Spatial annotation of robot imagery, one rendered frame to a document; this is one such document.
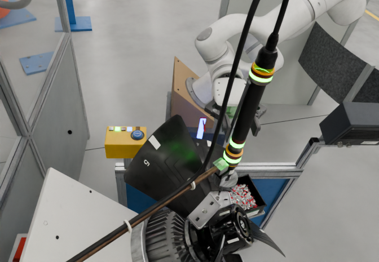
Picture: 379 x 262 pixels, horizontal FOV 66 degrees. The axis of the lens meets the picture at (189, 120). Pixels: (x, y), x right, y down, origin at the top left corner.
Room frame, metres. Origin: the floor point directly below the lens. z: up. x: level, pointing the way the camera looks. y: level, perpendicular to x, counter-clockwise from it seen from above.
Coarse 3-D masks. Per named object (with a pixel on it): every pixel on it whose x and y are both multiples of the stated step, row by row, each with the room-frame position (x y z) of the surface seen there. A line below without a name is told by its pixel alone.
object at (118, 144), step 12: (108, 132) 0.76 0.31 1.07; (120, 132) 0.77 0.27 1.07; (132, 132) 0.78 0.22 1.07; (144, 132) 0.79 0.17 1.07; (108, 144) 0.70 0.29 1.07; (120, 144) 0.71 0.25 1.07; (132, 144) 0.72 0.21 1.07; (108, 156) 0.70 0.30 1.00; (120, 156) 0.71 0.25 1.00; (132, 156) 0.72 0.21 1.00
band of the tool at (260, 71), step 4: (252, 64) 0.47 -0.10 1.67; (252, 68) 0.46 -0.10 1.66; (260, 68) 0.49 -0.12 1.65; (256, 72) 0.45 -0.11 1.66; (260, 72) 0.45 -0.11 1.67; (264, 72) 0.49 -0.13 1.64; (272, 72) 0.46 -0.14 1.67; (256, 76) 0.45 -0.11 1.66; (256, 80) 0.45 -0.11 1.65; (256, 84) 0.45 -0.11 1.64
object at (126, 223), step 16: (256, 0) 0.41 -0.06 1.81; (288, 0) 0.46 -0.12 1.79; (272, 32) 0.47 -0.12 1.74; (240, 48) 0.40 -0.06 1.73; (224, 96) 0.40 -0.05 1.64; (224, 112) 0.40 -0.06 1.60; (208, 160) 0.39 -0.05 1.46; (192, 176) 0.38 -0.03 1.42; (176, 192) 0.34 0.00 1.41; (128, 224) 0.25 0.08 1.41; (80, 256) 0.18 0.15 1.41
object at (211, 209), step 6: (210, 198) 0.42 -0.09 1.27; (204, 204) 0.40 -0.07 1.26; (216, 204) 0.42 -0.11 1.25; (198, 210) 0.39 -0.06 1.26; (210, 210) 0.40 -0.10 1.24; (216, 210) 0.40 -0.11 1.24; (192, 216) 0.37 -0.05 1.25; (198, 216) 0.38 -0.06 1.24; (204, 216) 0.38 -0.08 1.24; (210, 216) 0.39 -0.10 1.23; (192, 222) 0.36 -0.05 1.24; (198, 222) 0.37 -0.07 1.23; (204, 222) 0.37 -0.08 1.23; (198, 228) 0.36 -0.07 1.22
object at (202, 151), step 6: (192, 138) 0.70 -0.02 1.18; (198, 138) 0.72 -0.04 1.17; (204, 144) 0.69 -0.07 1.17; (216, 144) 0.72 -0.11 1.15; (198, 150) 0.65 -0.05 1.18; (204, 150) 0.66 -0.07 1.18; (216, 150) 0.68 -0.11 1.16; (222, 150) 0.70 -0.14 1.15; (204, 156) 0.63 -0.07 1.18; (216, 156) 0.65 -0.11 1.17; (222, 156) 0.66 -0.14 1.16; (210, 162) 0.61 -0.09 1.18; (210, 180) 0.53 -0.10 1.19; (216, 186) 0.51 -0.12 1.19
